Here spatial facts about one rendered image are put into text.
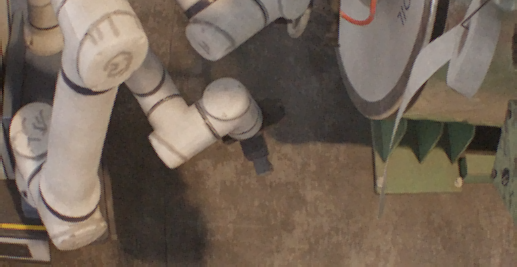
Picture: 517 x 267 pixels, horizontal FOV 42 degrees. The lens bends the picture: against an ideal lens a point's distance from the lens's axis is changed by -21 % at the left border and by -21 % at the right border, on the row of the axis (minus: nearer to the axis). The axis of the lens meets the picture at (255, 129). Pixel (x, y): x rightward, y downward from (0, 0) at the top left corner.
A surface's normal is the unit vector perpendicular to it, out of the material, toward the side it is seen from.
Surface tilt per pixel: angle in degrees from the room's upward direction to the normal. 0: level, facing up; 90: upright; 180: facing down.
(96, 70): 86
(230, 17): 23
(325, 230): 0
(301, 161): 0
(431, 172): 0
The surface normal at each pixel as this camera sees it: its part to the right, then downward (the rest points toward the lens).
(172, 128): -0.21, -0.26
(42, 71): 0.16, -0.47
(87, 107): 0.15, 0.85
